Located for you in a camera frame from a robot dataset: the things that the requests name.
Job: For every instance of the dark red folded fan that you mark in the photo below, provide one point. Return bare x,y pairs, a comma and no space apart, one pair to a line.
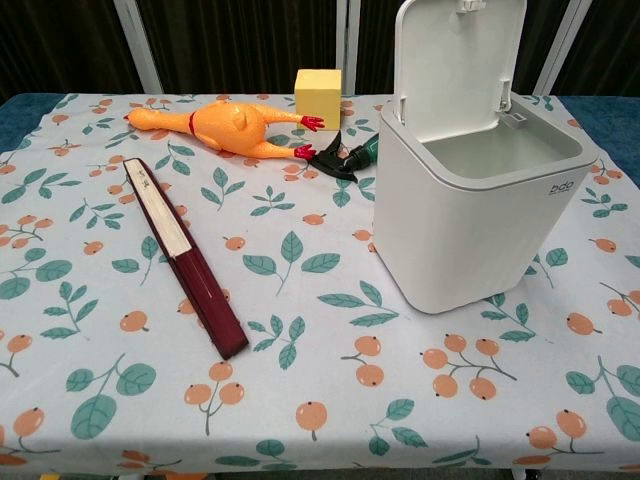
180,255

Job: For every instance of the white plastic trash bin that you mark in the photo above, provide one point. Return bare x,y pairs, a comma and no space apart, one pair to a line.
465,215

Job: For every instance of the dark curtain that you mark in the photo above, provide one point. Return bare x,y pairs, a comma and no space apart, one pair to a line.
235,45

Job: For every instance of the green black spray nozzle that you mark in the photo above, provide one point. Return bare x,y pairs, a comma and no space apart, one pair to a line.
345,157

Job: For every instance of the yellow foam cube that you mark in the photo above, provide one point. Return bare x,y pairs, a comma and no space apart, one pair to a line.
317,97

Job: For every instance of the floral fruit print tablecloth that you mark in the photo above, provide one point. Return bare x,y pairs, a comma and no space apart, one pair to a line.
300,325

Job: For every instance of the orange rubber chicken toy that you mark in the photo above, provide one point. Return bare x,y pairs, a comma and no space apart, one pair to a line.
225,127

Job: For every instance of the white metal frame post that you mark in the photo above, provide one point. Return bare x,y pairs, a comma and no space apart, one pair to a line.
562,45
348,40
137,45

